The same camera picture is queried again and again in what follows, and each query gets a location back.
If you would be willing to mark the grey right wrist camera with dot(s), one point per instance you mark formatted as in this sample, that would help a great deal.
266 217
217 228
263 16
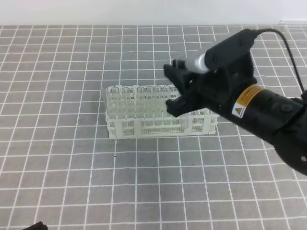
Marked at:
221 53

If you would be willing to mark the grey checked tablecloth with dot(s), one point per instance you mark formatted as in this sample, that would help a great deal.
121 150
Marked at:
58 165

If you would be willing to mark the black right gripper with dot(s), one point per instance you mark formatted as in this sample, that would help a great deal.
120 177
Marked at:
216 90

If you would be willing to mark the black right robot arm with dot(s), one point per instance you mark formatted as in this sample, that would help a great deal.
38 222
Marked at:
278 120

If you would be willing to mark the clear test tube in rack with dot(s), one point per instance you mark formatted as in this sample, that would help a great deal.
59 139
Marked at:
127 101
140 102
116 99

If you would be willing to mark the white test tube rack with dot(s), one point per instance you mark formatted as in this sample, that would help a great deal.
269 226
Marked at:
157 122

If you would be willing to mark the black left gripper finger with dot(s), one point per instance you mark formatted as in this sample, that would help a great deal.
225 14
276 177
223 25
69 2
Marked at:
38 226

